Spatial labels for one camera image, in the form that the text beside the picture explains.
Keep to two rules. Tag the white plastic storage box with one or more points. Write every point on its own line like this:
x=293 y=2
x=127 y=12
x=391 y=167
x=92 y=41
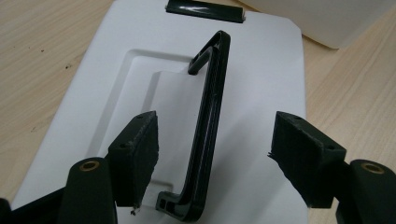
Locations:
x=327 y=21

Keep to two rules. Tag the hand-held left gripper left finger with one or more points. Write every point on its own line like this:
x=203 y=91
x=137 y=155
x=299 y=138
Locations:
x=135 y=155

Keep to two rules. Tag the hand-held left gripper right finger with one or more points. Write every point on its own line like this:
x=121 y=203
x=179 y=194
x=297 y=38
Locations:
x=306 y=158

